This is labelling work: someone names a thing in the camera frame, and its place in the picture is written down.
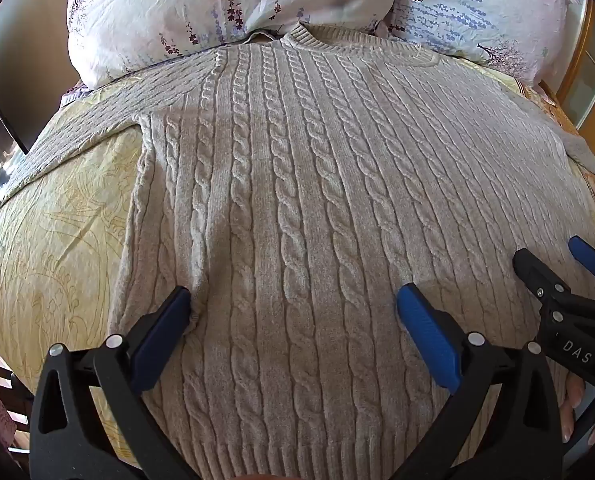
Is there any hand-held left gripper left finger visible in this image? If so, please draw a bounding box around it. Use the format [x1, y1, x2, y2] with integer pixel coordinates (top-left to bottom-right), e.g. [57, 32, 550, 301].
[29, 286, 203, 480]

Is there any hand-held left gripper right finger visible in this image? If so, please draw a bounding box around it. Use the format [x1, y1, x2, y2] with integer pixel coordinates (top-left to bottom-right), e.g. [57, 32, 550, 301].
[396, 282, 571, 480]

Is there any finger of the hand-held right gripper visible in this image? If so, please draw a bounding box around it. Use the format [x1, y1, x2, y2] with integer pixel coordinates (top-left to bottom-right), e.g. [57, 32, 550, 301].
[512, 248, 572, 307]
[568, 235, 595, 312]

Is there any beige cable-knit sweater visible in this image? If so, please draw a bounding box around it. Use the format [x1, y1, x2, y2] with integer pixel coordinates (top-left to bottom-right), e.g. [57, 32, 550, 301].
[0, 24, 595, 480]

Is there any person's right hand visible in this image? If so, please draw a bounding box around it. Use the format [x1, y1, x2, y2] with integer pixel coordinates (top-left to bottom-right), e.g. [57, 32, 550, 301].
[559, 376, 587, 442]

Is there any yellow patterned bed sheet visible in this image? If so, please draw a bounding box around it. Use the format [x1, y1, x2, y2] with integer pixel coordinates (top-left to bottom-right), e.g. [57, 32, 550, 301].
[0, 67, 595, 461]

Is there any dark wooden chair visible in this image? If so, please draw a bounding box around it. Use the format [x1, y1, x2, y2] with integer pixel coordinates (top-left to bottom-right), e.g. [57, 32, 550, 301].
[0, 322, 41, 480]

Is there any wooden cabinet with glass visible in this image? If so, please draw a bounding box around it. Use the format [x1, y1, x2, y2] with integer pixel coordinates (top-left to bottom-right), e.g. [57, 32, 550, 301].
[556, 0, 595, 167]

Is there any white blue floral pillow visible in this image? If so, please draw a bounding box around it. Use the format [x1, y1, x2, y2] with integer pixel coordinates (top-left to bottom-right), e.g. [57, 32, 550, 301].
[386, 0, 584, 86]

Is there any dark flat screen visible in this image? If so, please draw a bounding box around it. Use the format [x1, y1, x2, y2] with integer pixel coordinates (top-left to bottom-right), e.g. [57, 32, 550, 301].
[0, 0, 74, 157]

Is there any pink floral pillow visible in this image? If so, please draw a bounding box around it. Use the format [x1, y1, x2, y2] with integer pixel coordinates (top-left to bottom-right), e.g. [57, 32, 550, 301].
[60, 0, 398, 90]

